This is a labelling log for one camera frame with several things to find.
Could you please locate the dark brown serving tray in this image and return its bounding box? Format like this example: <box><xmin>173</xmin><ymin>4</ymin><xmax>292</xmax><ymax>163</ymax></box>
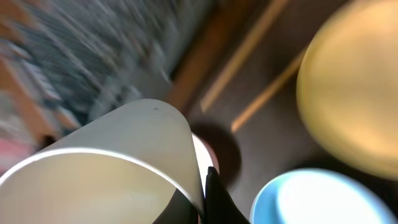
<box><xmin>167</xmin><ymin>0</ymin><xmax>397</xmax><ymax>217</ymax></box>

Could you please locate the light blue bowl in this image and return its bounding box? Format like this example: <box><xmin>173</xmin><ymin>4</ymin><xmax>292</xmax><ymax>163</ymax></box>
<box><xmin>249</xmin><ymin>169</ymin><xmax>397</xmax><ymax>223</ymax></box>

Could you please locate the white cup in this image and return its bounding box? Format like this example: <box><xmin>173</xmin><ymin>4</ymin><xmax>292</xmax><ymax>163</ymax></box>
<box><xmin>1</xmin><ymin>99</ymin><xmax>204</xmax><ymax>223</ymax></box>

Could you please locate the yellow plate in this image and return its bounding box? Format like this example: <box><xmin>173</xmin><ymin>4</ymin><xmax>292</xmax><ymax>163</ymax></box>
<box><xmin>297</xmin><ymin>1</ymin><xmax>397</xmax><ymax>180</ymax></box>

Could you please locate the grey dishwasher rack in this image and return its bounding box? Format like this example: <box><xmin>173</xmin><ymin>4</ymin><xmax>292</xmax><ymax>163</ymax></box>
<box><xmin>0</xmin><ymin>0</ymin><xmax>215</xmax><ymax>175</ymax></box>

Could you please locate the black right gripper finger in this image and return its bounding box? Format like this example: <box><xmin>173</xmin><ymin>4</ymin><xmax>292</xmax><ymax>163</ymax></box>
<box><xmin>205</xmin><ymin>167</ymin><xmax>249</xmax><ymax>224</ymax></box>

